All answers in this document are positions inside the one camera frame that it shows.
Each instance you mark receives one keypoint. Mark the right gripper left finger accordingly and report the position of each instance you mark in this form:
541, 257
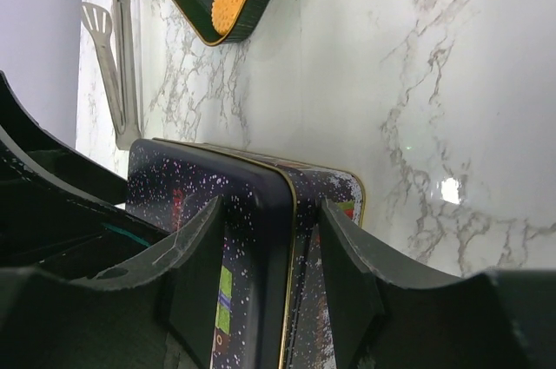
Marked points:
150, 311

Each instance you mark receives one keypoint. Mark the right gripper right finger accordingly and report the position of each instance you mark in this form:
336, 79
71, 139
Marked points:
387, 310

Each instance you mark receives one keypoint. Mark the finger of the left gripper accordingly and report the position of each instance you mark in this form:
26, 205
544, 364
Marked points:
59, 209

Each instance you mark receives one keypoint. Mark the square cookie tin box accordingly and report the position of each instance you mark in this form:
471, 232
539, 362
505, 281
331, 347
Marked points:
307, 339

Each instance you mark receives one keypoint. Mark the gold tin lid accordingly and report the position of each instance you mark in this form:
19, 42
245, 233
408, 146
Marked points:
168, 184

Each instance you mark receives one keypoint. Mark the silver metal tongs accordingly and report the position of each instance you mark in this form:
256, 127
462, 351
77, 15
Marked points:
112, 35

